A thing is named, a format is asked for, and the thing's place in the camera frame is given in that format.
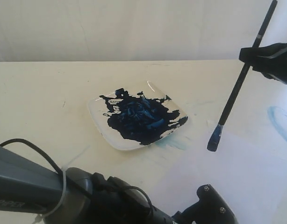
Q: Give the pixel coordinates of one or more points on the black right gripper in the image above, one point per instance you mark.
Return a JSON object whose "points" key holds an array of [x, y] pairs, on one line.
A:
{"points": [[272, 58]]}

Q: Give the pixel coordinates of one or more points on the black paintbrush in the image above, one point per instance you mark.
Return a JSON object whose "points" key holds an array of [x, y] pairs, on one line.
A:
{"points": [[216, 135]]}

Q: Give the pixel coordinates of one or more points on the white paper sheet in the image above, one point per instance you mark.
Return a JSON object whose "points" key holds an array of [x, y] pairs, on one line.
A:
{"points": [[248, 178]]}

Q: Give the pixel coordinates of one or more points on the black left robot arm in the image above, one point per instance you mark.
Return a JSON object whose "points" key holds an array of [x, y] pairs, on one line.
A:
{"points": [[70, 196]]}

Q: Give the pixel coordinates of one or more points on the white square paint plate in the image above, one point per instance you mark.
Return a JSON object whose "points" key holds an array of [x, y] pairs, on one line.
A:
{"points": [[135, 116]]}

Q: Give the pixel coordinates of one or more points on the white zip tie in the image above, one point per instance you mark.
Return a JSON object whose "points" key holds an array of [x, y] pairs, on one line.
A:
{"points": [[64, 168]]}

